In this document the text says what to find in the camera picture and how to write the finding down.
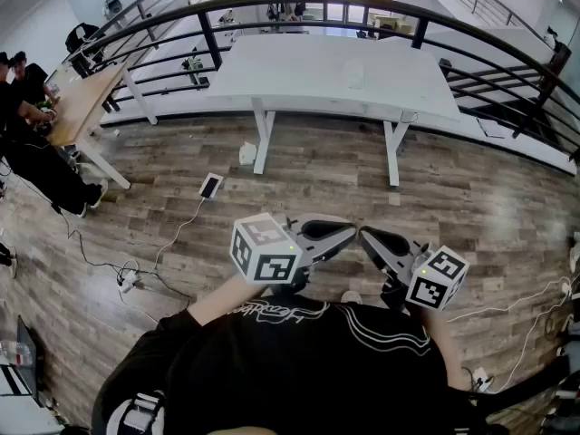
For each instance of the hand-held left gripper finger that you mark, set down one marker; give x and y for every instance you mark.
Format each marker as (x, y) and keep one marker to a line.
(337, 224)
(337, 245)

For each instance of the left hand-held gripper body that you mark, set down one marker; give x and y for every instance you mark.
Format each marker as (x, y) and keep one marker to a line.
(265, 252)

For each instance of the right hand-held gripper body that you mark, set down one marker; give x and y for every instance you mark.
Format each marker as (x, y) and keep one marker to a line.
(435, 283)

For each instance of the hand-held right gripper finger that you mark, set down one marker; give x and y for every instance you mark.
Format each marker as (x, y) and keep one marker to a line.
(389, 238)
(376, 254)

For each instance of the person's right forearm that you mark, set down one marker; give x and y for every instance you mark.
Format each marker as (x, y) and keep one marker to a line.
(448, 347)

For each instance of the person's left forearm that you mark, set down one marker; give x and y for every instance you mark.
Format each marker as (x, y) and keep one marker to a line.
(226, 299)

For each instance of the person's white shoe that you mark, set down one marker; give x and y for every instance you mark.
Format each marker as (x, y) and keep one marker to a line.
(351, 297)

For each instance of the black smartphone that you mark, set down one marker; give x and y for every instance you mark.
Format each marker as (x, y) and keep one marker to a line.
(210, 186)

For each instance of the small white box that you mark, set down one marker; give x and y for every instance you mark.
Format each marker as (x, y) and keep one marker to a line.
(248, 153)

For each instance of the white power strip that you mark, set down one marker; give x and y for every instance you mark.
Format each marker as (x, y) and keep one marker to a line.
(128, 281)
(481, 376)

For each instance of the white table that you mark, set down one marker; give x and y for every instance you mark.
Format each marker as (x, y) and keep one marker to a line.
(326, 80)

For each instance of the white notebook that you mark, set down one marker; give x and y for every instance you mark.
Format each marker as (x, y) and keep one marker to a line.
(490, 128)

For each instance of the black metal railing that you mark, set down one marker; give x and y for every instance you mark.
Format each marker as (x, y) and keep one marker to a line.
(290, 2)

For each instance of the wooden table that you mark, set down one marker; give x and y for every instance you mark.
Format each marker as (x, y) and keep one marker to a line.
(81, 107)

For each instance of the clear water bottle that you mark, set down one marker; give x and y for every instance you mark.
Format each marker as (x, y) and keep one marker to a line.
(16, 352)

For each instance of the black backpack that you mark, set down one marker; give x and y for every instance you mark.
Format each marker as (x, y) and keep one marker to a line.
(81, 36)

